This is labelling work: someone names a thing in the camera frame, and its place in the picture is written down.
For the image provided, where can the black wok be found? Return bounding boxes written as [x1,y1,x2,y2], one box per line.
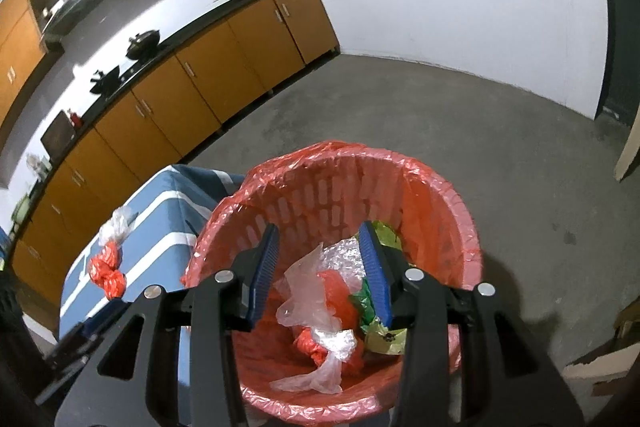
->
[90,66,123,95]

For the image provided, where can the brown cutting board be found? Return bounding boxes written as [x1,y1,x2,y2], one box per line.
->
[40,111,77,160]

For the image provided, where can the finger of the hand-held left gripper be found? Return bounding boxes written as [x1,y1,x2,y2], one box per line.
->
[42,319,108,403]

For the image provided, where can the pale wooden board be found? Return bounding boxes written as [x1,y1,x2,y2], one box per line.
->
[614,127,640,182]

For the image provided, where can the wooden lower kitchen cabinets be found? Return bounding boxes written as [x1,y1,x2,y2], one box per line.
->
[10,0,341,303]

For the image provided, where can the small red plastic bag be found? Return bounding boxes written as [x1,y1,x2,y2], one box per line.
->
[89,243,121,280]
[292,327,326,365]
[102,271,127,300]

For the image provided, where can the small clear plastic bag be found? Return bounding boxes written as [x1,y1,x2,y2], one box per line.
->
[98,207,138,249]

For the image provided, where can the clear white plastic bag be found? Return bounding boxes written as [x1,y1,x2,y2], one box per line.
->
[276,243,346,330]

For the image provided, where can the jar with pink flowers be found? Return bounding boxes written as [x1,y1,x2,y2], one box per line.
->
[25,153,51,180]

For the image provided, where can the thin clear plastic bag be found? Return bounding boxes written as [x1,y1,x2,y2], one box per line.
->
[270,329,362,395]

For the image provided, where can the red lined trash basket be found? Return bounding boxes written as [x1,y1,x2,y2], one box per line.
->
[180,140,485,415]

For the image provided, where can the black pot with lid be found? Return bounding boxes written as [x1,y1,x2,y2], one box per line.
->
[125,30,162,60]

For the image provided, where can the yellow green plastic bag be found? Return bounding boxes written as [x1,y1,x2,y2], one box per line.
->
[362,221,410,356]

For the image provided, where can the light green pot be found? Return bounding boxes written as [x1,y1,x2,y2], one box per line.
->
[12,194,31,223]

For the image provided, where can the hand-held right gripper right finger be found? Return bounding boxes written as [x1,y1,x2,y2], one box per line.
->
[357,220,586,427]

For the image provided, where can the blue striped tablecloth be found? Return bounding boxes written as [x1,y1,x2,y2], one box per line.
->
[59,164,246,343]

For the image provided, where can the dark door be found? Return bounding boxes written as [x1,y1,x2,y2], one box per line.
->
[590,0,640,132]

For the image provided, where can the crinkled silvery plastic bag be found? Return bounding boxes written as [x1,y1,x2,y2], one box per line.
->
[320,237,368,283]

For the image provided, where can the cardboard piece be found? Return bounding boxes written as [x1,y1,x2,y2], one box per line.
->
[562,302,640,398]

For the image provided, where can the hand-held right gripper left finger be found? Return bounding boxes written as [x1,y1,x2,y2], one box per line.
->
[54,223,281,427]

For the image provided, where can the long wooden upper cabinets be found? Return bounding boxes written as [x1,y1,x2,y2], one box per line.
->
[0,0,118,135]

